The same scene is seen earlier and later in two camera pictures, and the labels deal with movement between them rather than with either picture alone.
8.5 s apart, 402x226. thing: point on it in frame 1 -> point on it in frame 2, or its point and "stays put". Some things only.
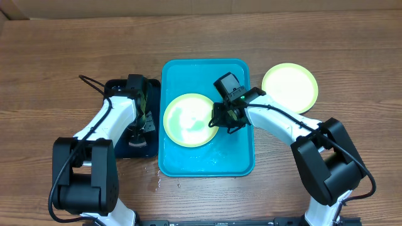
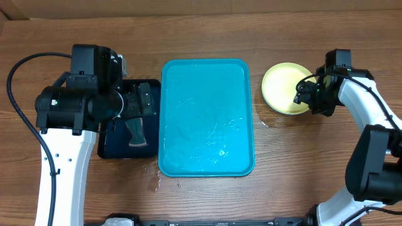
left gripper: x=150 y=125 -> x=136 y=108
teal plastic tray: x=226 y=155 stays put
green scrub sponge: x=137 y=140 stays put
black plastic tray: x=152 y=147 stays put
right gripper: x=220 y=120 -> x=306 y=96
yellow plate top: x=186 y=120 -> x=279 y=88
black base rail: x=281 y=221 stays put
